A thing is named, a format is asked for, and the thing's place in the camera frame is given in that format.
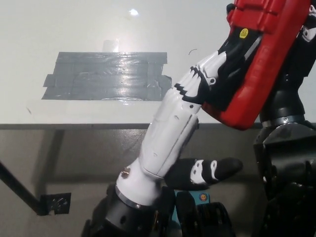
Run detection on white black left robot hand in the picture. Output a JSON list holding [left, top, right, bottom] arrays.
[[115, 39, 244, 206]]

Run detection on red digital multimeter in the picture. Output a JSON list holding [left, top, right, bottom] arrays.
[[201, 0, 314, 131]]

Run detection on grey duct tape patch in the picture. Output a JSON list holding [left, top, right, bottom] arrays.
[[40, 51, 174, 101]]

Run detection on black diagonal table leg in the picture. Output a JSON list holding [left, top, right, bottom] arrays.
[[0, 160, 41, 217]]

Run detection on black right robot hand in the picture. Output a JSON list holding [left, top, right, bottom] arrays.
[[259, 11, 316, 128]]

